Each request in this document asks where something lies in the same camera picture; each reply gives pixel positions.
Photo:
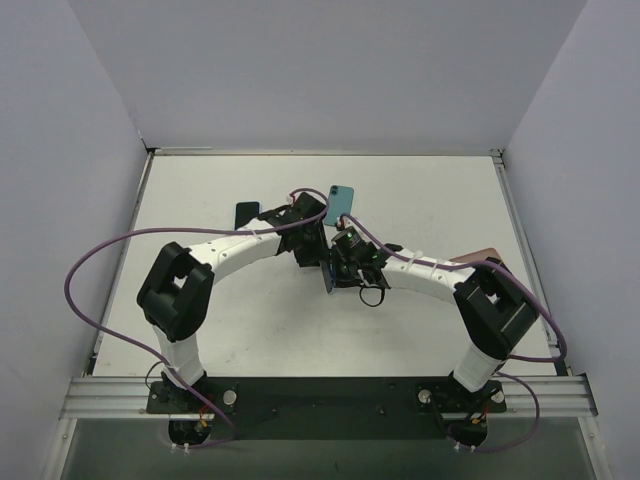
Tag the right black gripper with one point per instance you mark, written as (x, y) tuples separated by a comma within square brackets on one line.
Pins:
[(345, 270)]

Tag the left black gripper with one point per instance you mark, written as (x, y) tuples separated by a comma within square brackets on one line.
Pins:
[(310, 248)]

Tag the pink phone case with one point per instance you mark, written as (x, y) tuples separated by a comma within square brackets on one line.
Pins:
[(476, 256)]

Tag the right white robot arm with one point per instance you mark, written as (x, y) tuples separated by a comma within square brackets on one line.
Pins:
[(495, 312)]

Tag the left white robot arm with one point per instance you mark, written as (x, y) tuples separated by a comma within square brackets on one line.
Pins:
[(175, 295)]

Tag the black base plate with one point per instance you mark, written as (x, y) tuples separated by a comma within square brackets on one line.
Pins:
[(321, 408)]

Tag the aluminium front rail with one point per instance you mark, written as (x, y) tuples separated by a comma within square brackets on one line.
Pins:
[(119, 397)]

